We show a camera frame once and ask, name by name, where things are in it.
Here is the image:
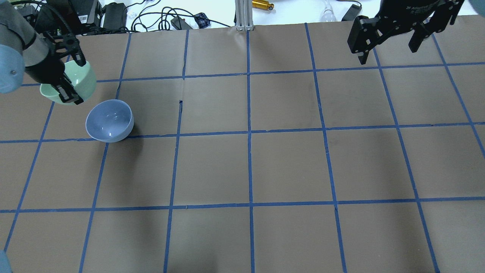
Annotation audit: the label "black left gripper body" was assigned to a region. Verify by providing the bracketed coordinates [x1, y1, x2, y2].
[23, 33, 80, 85]

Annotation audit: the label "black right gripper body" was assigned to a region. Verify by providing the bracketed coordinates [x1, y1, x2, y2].
[347, 0, 464, 54]

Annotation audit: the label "green bowl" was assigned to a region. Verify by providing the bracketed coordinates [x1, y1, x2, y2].
[40, 60, 97, 105]

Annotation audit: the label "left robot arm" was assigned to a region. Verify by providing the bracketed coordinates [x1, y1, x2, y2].
[0, 0, 92, 104]

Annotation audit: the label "blue bowl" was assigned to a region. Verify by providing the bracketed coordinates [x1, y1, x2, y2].
[85, 100, 135, 143]

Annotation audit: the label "black power brick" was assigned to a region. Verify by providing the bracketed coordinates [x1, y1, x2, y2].
[102, 2, 127, 30]

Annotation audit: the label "black power adapter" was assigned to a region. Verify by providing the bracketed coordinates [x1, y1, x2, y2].
[170, 17, 193, 30]

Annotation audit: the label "gold cylindrical connector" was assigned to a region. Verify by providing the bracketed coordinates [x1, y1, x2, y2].
[252, 0, 274, 11]

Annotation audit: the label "black braided cable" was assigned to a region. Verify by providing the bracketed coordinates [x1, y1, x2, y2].
[8, 0, 74, 36]

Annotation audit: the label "black tangled cables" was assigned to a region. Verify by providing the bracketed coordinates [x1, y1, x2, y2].
[127, 0, 232, 33]

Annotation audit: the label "aluminium profile post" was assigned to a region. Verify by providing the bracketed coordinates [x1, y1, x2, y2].
[235, 0, 254, 31]

